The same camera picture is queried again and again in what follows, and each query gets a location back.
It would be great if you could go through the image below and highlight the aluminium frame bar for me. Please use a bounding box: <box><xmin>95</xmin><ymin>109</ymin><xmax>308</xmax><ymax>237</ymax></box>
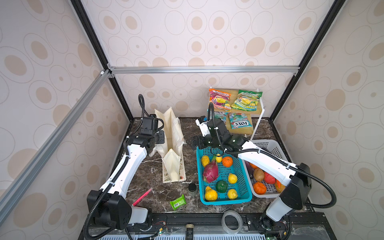
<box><xmin>1</xmin><ymin>65</ymin><xmax>300</xmax><ymax>225</ymax></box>

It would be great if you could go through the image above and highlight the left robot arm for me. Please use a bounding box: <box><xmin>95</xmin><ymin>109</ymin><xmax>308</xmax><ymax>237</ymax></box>
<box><xmin>83</xmin><ymin>115</ymin><xmax>165</xmax><ymax>240</ymax></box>

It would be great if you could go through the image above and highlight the pink dragon fruit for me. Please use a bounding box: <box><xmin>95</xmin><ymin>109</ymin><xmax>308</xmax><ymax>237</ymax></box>
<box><xmin>203</xmin><ymin>159</ymin><xmax>219</xmax><ymax>183</ymax></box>

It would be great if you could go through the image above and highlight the white wooden two-tier shelf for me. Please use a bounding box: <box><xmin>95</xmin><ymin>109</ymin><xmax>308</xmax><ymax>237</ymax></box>
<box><xmin>209</xmin><ymin>88</ymin><xmax>265</xmax><ymax>137</ymax></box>

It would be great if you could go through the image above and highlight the large yellow pear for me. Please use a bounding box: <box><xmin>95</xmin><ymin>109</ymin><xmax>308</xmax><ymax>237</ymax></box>
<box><xmin>205</xmin><ymin>186</ymin><xmax>218</xmax><ymax>202</ymax></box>

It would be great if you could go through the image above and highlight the green spring tea candy bag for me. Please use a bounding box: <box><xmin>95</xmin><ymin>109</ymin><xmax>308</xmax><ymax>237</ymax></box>
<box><xmin>231</xmin><ymin>90</ymin><xmax>263</xmax><ymax>112</ymax></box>

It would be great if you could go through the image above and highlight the dark small jar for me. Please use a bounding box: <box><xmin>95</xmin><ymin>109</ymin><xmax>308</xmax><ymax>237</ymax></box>
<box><xmin>188</xmin><ymin>183</ymin><xmax>199</xmax><ymax>197</ymax></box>

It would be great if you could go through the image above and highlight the white plastic basket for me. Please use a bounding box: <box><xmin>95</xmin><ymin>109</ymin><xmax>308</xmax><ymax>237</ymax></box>
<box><xmin>243</xmin><ymin>140</ymin><xmax>289</xmax><ymax>198</ymax></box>

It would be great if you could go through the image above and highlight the red tomato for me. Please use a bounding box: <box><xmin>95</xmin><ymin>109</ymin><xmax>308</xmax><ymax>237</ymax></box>
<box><xmin>264</xmin><ymin>172</ymin><xmax>276</xmax><ymax>185</ymax></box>

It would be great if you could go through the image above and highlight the teal Fox's candy bag right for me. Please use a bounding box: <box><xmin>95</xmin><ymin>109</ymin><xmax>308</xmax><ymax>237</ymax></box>
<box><xmin>229</xmin><ymin>113</ymin><xmax>252</xmax><ymax>130</ymax></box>

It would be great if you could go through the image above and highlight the yellow starfruit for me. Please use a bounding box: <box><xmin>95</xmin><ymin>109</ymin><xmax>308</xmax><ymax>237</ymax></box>
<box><xmin>201</xmin><ymin>156</ymin><xmax>211</xmax><ymax>168</ymax></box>

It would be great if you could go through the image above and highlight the green bell pepper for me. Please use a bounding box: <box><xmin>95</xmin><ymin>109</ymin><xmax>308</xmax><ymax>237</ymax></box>
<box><xmin>216</xmin><ymin>180</ymin><xmax>228</xmax><ymax>193</ymax></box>

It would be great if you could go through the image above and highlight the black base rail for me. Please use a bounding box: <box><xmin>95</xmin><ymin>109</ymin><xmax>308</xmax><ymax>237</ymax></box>
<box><xmin>77</xmin><ymin>211</ymin><xmax>338</xmax><ymax>240</ymax></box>

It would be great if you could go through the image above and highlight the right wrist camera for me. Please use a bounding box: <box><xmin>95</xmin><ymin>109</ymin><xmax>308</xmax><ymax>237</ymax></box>
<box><xmin>196</xmin><ymin>116</ymin><xmax>211</xmax><ymax>137</ymax></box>

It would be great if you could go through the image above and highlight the small yellow fruit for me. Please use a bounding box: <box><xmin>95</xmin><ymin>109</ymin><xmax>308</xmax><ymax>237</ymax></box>
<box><xmin>215</xmin><ymin>154</ymin><xmax>223</xmax><ymax>163</ymax></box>

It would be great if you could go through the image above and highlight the red candy bag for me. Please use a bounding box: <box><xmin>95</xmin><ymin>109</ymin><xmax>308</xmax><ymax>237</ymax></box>
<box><xmin>209</xmin><ymin>89</ymin><xmax>232</xmax><ymax>112</ymax></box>

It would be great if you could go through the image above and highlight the orange tangerine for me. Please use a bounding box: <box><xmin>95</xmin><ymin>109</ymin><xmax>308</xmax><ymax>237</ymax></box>
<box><xmin>222</xmin><ymin>156</ymin><xmax>233</xmax><ymax>168</ymax></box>

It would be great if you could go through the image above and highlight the cream canvas grocery bag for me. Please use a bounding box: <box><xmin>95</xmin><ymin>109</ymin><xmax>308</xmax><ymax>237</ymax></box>
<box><xmin>150</xmin><ymin>108</ymin><xmax>186</xmax><ymax>183</ymax></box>

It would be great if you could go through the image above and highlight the pink marker pen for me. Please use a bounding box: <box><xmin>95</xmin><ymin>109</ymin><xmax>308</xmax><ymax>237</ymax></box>
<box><xmin>132</xmin><ymin>188</ymin><xmax>153</xmax><ymax>207</ymax></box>

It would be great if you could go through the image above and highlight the yellow mango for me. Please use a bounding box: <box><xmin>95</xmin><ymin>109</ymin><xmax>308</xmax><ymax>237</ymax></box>
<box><xmin>275</xmin><ymin>180</ymin><xmax>286</xmax><ymax>194</ymax></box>

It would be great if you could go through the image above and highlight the potato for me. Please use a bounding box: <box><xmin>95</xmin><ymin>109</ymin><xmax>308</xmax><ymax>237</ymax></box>
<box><xmin>253</xmin><ymin>168</ymin><xmax>265</xmax><ymax>182</ymax></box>

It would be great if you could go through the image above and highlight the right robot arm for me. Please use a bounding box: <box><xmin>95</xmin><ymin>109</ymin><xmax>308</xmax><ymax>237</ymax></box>
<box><xmin>193</xmin><ymin>103</ymin><xmax>337</xmax><ymax>222</ymax></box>

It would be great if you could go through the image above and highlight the clear tape roll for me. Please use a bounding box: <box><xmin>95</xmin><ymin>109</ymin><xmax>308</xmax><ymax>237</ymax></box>
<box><xmin>221</xmin><ymin>210</ymin><xmax>243</xmax><ymax>235</ymax></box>

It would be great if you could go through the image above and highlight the green wipes packet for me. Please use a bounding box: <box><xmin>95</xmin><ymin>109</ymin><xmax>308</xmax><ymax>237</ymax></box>
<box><xmin>170</xmin><ymin>195</ymin><xmax>187</xmax><ymax>211</ymax></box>

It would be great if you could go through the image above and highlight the teal plastic basket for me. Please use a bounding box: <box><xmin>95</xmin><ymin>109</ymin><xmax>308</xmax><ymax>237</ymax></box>
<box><xmin>196</xmin><ymin>147</ymin><xmax>252</xmax><ymax>206</ymax></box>

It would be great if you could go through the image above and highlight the teal candy bag left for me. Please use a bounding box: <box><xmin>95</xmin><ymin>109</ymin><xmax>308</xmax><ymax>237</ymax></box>
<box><xmin>214</xmin><ymin>111</ymin><xmax>228</xmax><ymax>124</ymax></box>

